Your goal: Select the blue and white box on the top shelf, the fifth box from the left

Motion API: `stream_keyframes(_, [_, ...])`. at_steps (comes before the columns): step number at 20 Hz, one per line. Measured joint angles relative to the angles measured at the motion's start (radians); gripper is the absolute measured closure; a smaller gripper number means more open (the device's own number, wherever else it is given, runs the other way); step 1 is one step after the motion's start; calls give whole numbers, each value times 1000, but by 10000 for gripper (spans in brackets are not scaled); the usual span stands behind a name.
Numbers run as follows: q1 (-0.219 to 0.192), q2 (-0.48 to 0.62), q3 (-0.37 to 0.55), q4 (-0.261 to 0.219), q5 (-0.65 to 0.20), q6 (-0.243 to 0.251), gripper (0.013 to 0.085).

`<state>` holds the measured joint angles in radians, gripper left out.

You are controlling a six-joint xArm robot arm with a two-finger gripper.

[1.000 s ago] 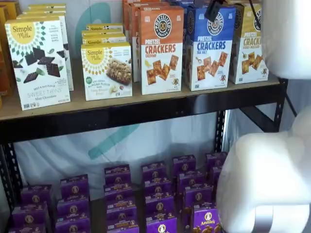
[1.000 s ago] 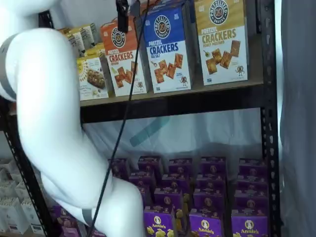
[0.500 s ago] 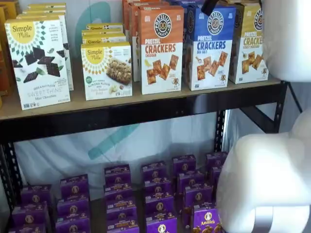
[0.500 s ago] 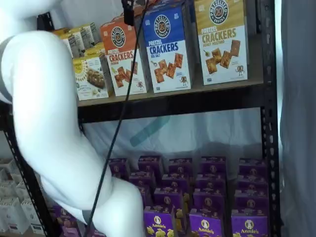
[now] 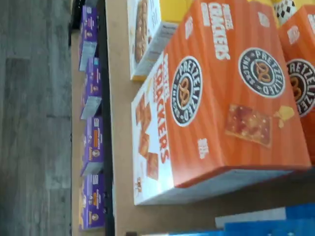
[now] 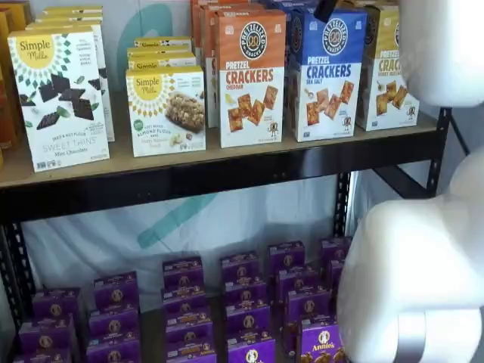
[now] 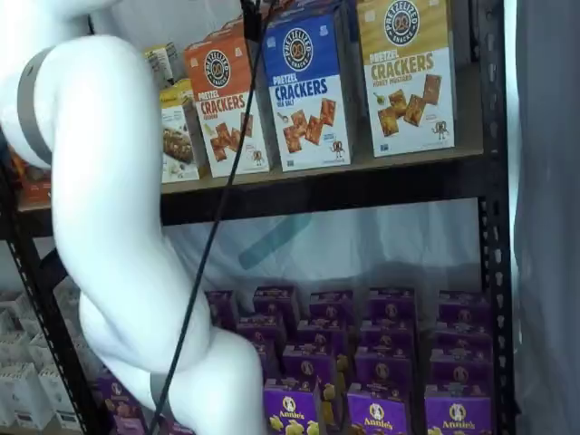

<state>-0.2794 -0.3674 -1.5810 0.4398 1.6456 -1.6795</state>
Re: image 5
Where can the blue white pretzel crackers box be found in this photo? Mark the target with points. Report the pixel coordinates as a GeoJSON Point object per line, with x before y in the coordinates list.
{"type": "Point", "coordinates": [258, 229]}
{"type": "Point", "coordinates": [302, 212]}

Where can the orange pretzel crackers box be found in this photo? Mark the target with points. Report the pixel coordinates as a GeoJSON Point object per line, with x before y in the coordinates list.
{"type": "Point", "coordinates": [221, 98]}
{"type": "Point", "coordinates": [302, 73]}

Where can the purple Annie's box orange band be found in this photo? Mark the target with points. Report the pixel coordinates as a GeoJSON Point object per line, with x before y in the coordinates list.
{"type": "Point", "coordinates": [92, 142]}

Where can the purple Annie's box green band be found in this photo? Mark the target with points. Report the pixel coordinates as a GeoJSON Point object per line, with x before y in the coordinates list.
{"type": "Point", "coordinates": [91, 78]}

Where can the white snack bar box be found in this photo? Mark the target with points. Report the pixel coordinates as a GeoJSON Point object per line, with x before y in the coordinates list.
{"type": "Point", "coordinates": [140, 37]}

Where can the yellow Simple Mills box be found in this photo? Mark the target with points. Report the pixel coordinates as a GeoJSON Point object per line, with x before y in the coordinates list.
{"type": "Point", "coordinates": [174, 9]}

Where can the purple Annie's box brown band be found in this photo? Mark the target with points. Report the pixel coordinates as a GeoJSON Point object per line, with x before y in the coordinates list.
{"type": "Point", "coordinates": [91, 206]}

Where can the purple Annie's snack box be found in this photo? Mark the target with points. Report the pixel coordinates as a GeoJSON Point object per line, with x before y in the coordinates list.
{"type": "Point", "coordinates": [88, 27]}

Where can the yellow box with checkered print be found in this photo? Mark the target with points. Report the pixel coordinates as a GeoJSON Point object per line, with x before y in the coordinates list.
{"type": "Point", "coordinates": [286, 11]}

